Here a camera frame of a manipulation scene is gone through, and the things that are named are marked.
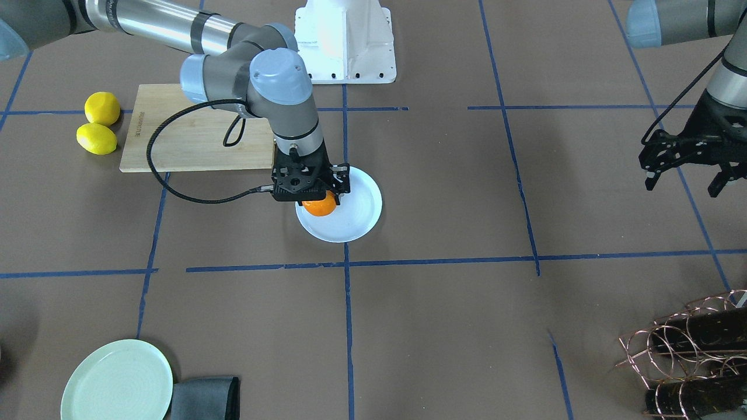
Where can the light blue plate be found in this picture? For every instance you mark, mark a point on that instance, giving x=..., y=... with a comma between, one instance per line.
x=356, y=215

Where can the green glass wine bottle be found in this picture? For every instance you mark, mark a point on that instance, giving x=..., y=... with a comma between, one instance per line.
x=717, y=334

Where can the upper yellow lemon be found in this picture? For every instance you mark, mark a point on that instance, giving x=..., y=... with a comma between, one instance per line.
x=96, y=138

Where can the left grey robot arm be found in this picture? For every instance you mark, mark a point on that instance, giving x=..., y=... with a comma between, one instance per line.
x=653, y=24

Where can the copper wire bottle rack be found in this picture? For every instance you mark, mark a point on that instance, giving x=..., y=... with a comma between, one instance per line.
x=692, y=363

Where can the lower yellow lemon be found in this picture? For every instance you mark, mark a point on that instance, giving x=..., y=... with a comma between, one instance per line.
x=102, y=108

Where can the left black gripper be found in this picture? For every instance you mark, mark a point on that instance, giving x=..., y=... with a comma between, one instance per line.
x=716, y=121

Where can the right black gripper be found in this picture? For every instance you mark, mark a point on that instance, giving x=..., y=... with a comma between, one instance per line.
x=341, y=181

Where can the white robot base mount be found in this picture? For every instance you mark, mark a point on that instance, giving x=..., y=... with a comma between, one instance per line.
x=346, y=42

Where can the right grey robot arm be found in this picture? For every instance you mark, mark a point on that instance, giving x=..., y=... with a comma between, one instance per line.
x=252, y=71

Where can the bamboo cutting board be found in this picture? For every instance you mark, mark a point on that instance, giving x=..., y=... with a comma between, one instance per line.
x=193, y=142

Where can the yellow lemon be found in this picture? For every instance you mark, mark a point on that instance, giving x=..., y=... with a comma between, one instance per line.
x=102, y=108
x=96, y=138

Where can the orange fruit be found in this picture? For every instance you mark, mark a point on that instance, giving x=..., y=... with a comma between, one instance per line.
x=322, y=207

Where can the light green plate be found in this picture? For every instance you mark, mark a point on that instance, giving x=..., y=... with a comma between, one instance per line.
x=125, y=379

